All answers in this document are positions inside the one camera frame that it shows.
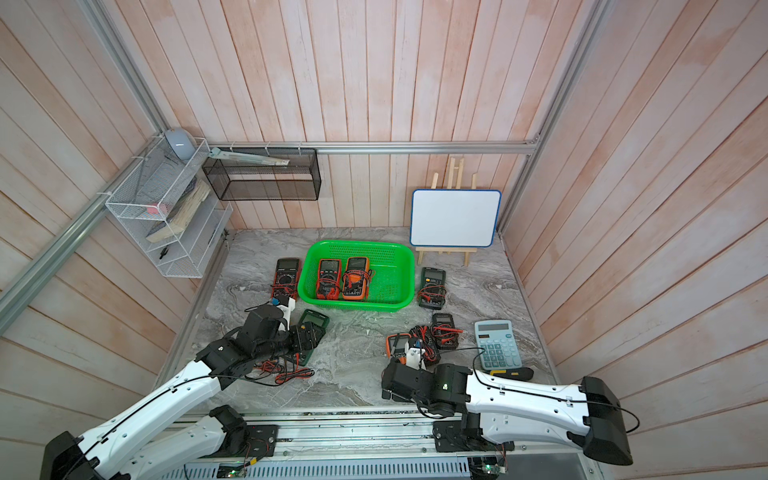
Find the green DT9205A multimeter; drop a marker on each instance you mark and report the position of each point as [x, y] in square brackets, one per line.
[312, 318]

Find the grey desk calculator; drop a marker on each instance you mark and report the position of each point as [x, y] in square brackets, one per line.
[495, 337]

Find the small whiteboard blue frame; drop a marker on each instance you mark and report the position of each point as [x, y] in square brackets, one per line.
[454, 218]

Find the dark green multimeter right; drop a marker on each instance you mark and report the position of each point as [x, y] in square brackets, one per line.
[432, 293]

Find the aluminium wall rail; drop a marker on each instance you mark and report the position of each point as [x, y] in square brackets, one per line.
[397, 147]

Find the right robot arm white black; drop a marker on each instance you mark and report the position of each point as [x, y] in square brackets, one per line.
[475, 411]

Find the green plastic basket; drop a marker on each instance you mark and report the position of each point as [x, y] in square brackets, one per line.
[392, 285]

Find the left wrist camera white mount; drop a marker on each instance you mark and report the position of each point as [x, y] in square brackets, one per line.
[287, 306]

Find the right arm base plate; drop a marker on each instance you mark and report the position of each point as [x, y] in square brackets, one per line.
[453, 436]

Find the orange Victor multimeter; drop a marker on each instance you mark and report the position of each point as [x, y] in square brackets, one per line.
[356, 279]

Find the red Delixi multimeter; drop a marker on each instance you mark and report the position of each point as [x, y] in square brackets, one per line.
[328, 280]

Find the white wire wall shelf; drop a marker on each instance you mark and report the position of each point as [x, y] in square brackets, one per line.
[148, 194]

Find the orange multimeter front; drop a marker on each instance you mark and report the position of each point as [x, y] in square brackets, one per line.
[398, 346]

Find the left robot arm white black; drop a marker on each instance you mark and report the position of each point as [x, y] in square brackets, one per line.
[127, 446]

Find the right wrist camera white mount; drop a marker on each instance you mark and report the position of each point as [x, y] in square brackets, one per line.
[414, 352]

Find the grey computer mouse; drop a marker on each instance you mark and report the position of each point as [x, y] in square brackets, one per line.
[181, 142]

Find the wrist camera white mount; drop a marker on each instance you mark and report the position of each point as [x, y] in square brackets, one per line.
[287, 306]
[414, 352]

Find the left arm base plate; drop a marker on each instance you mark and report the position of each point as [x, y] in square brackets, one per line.
[253, 441]

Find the dark red DT9205A multimeter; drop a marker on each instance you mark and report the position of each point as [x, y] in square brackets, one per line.
[285, 282]

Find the black multimeter face down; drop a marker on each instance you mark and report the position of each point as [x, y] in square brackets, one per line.
[430, 353]

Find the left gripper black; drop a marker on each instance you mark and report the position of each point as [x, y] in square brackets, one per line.
[311, 342]

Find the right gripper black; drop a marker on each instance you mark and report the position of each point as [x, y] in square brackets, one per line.
[385, 394]

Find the black mesh wall basket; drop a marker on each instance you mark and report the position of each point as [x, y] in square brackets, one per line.
[264, 173]

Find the small black multimeter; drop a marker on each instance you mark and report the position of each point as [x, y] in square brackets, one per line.
[444, 331]

